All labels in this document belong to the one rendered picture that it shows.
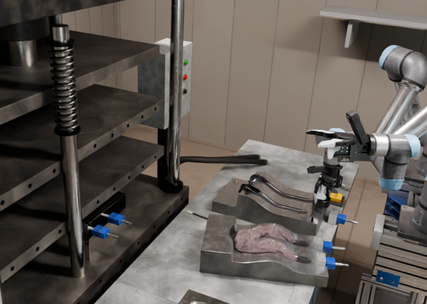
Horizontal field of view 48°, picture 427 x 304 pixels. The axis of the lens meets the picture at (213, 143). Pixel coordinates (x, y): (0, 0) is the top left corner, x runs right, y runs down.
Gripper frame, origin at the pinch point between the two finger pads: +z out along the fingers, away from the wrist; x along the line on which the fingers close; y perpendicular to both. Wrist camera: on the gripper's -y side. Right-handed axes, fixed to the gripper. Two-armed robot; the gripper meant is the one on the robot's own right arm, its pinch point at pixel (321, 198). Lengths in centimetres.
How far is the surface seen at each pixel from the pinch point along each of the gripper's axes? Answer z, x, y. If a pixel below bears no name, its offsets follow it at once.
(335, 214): 6.3, 3.7, 7.0
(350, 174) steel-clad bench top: 12, 52, -18
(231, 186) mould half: 5.8, -20.6, -39.2
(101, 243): 11, -92, -41
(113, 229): 8, -85, -44
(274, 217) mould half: 5.2, -23.4, -6.8
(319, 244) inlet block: 3.7, -24.5, 19.6
